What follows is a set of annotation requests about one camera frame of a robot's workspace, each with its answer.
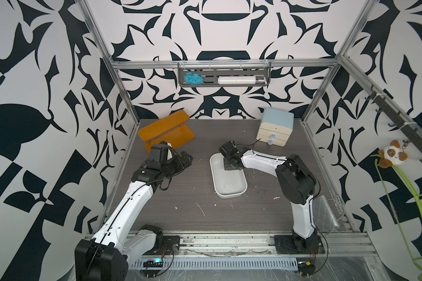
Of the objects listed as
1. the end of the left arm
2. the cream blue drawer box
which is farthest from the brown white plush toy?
the end of the left arm

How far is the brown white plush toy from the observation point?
59 centimetres

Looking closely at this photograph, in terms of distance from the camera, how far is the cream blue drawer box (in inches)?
38.9

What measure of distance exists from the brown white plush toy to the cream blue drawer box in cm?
40
